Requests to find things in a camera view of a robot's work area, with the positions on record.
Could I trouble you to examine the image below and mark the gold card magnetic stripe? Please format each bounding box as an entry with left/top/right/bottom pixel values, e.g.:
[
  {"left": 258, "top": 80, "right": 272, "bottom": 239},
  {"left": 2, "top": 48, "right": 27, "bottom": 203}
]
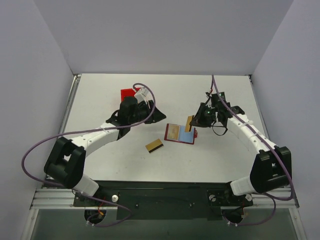
[{"left": 184, "top": 115, "right": 194, "bottom": 133}]

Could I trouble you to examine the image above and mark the gold card with logo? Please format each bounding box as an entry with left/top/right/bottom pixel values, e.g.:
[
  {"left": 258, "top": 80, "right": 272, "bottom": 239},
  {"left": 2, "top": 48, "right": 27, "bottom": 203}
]
[{"left": 166, "top": 124, "right": 180, "bottom": 141}]

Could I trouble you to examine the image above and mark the red leather card holder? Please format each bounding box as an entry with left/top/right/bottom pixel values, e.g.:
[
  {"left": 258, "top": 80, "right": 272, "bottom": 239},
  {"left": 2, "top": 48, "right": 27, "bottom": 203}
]
[{"left": 164, "top": 123, "right": 198, "bottom": 145}]

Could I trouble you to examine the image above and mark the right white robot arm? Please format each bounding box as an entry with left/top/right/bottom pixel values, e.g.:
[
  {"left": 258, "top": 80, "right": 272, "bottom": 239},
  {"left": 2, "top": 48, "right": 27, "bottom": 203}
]
[{"left": 190, "top": 92, "right": 292, "bottom": 205}]

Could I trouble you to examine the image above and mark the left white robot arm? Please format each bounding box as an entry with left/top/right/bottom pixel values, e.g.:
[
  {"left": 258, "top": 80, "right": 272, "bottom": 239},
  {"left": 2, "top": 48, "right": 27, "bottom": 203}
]
[{"left": 44, "top": 96, "right": 167, "bottom": 206}]

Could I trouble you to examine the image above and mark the red plastic bin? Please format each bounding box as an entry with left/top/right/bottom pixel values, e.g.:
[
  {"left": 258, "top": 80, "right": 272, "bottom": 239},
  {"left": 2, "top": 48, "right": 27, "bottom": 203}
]
[{"left": 120, "top": 88, "right": 136, "bottom": 102}]

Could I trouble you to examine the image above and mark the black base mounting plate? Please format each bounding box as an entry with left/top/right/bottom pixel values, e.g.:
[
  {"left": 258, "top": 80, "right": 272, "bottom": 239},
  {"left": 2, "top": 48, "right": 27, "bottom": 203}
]
[{"left": 72, "top": 179, "right": 253, "bottom": 221}]

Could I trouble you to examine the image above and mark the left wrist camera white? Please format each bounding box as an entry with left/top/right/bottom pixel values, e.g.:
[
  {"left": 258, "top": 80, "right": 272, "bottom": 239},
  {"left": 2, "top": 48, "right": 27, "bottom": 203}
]
[{"left": 134, "top": 87, "right": 149, "bottom": 104}]

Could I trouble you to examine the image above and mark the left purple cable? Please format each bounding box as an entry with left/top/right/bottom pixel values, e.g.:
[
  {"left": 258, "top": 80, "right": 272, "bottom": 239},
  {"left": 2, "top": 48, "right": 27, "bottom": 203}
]
[{"left": 21, "top": 83, "right": 156, "bottom": 227}]

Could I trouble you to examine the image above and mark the purple cable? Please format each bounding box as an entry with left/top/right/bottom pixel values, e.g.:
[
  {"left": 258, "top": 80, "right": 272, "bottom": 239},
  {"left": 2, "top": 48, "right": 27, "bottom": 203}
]
[
  {"left": 21, "top": 83, "right": 156, "bottom": 227},
  {"left": 211, "top": 74, "right": 293, "bottom": 227}
]

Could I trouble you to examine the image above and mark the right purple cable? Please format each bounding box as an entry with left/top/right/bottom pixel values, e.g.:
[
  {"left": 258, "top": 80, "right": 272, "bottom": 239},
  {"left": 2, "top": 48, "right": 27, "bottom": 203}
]
[{"left": 211, "top": 74, "right": 293, "bottom": 227}]

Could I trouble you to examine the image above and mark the aluminium front rail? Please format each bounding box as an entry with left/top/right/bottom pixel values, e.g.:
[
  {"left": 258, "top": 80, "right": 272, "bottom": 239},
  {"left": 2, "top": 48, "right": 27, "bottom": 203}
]
[{"left": 29, "top": 186, "right": 300, "bottom": 210}]

